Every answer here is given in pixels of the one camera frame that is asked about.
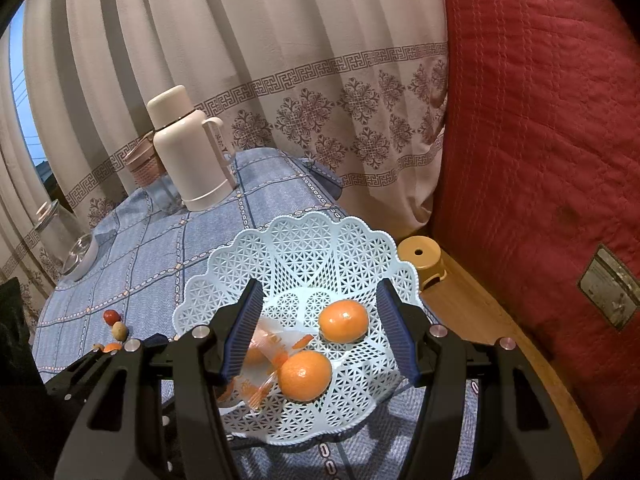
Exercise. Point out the yellowish green jujube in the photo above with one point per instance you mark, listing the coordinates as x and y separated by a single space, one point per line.
119 330

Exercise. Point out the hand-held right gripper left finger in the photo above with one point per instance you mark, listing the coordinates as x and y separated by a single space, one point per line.
242 332

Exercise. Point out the blue checked tablecloth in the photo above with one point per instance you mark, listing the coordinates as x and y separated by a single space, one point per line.
150 260

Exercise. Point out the red quilted blanket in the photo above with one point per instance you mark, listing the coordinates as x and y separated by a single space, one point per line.
525 135

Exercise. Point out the window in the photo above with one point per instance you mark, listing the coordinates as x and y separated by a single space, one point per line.
25 110

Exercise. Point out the light blue plastic basket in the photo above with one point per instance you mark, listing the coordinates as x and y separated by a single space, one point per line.
310 260

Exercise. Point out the small red tomato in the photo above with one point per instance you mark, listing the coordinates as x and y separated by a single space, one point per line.
111 316

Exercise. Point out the metal wall plate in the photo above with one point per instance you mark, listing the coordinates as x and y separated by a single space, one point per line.
607 285

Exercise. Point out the cream thermos flask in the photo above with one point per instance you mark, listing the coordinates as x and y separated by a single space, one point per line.
185 160

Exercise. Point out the plastic bag with orange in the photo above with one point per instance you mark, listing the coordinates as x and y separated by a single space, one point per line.
272 345

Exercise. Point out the glass bottle with pink lid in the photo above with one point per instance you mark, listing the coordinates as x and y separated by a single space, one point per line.
142 165

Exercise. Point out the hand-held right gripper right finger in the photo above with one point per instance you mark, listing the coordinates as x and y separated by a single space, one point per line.
397 332

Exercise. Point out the beige patterned curtain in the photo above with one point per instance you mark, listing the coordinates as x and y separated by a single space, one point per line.
300 60

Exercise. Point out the orange mandarin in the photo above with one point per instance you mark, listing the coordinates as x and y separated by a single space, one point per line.
305 375
344 321
113 347

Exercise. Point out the glass kettle with white base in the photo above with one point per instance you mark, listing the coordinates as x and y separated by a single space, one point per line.
75 255

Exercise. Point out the yellow plastic stool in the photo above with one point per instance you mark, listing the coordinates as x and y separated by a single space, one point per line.
420 255

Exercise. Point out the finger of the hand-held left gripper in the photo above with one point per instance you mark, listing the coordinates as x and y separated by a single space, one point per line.
80 372

